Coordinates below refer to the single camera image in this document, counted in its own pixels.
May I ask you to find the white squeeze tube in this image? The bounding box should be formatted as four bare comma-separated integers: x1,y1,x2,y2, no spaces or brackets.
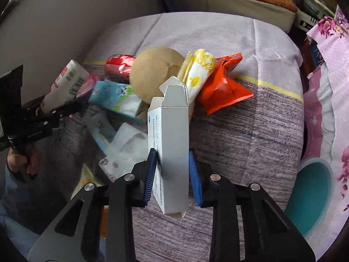
40,59,90,114

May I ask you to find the red snack bag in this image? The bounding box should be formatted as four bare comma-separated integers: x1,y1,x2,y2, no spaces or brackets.
198,53,255,115

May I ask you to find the person's jeans leg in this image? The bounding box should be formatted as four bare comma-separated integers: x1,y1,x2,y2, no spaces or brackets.
0,215,41,254

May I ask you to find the teal trash bin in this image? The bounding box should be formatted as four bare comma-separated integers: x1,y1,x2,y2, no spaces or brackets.
284,157,334,236

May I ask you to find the purple striped tablecloth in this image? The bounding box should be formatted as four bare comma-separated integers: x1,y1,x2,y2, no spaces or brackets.
58,11,304,262

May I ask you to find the pink floral bedsheet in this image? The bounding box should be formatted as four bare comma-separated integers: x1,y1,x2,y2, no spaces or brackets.
300,5,349,224

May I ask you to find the person's left forearm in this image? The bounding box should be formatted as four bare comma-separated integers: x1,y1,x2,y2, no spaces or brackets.
0,166,37,219

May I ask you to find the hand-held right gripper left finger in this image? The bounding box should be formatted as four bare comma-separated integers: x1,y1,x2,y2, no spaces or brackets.
27,149,159,262

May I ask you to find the light blue clear packet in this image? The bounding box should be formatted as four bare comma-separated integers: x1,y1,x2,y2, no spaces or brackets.
89,112,118,153

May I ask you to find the pink packet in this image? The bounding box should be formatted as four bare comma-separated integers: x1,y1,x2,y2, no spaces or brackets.
76,74,100,99

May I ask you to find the yellow packet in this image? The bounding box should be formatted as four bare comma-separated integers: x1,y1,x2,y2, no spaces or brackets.
70,164,109,238

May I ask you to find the blue printed tissue packet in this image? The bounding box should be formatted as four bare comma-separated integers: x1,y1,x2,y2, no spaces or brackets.
89,80,144,118

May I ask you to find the pink embroidered cloth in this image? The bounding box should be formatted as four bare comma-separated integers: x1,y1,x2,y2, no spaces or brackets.
302,68,334,160

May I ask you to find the beige sofa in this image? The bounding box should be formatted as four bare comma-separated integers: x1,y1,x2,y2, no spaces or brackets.
169,0,298,33

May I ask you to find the tan round ball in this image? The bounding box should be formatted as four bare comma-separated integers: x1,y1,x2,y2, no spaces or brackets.
129,46,186,103

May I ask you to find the white plastic bag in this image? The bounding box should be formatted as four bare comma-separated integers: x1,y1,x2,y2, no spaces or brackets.
99,122,149,183

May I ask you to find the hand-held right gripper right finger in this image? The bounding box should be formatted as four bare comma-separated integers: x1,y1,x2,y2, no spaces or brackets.
189,149,317,262

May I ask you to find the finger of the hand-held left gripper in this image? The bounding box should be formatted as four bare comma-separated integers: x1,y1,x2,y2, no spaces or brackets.
24,95,90,127

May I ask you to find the white carton box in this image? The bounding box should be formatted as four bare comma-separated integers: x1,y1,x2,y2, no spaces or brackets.
147,76,190,219

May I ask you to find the yellow and white cloth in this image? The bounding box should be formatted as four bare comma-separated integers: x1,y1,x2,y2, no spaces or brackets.
177,48,218,115

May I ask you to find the person's left hand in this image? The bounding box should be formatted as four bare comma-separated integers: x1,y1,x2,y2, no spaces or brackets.
7,151,39,182

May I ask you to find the red drink can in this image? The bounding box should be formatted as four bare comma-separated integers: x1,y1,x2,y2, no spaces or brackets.
105,55,136,84

